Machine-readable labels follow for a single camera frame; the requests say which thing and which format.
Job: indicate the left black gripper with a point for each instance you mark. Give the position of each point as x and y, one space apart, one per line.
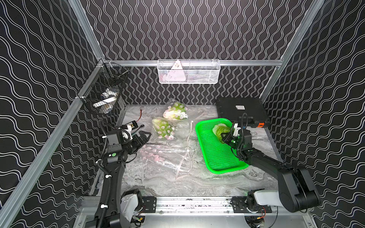
134 142

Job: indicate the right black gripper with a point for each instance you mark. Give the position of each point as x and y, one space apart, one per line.
226 138

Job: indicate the green plastic basket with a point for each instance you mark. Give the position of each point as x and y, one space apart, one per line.
218 157

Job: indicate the zip-top bag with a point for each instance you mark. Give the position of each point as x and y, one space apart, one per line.
171 162

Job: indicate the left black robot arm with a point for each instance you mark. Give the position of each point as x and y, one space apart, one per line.
116 209

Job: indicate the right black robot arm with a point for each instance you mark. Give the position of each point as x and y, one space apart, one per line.
296 189

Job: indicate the middle bagged chinese cabbage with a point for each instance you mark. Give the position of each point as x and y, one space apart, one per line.
171 130

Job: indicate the bagged chinese cabbage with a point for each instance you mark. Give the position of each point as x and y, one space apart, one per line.
178 111
171 130

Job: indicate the far bagged chinese cabbage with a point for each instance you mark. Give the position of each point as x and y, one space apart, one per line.
178 111

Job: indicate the black tool case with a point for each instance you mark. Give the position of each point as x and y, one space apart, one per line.
232 108

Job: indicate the white items in black basket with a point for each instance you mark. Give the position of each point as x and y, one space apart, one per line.
107 102

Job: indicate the pink triangle card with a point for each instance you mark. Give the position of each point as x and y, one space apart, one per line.
176 73

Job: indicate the black wire wall basket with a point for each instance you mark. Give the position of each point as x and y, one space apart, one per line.
109 76

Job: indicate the white wire wall basket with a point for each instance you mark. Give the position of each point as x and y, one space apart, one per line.
197 71

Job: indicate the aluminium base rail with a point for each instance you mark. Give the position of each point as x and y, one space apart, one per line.
217 206

